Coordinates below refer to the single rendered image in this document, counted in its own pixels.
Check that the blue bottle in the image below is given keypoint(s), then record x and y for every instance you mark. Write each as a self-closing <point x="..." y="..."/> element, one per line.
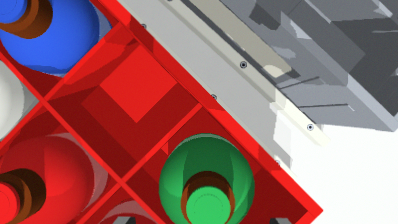
<point x="51" y="36"/>

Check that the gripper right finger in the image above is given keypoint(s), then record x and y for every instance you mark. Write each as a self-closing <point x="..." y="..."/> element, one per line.
<point x="279" y="221"/>

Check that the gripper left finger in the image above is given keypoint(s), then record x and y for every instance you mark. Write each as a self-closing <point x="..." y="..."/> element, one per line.
<point x="125" y="220"/>

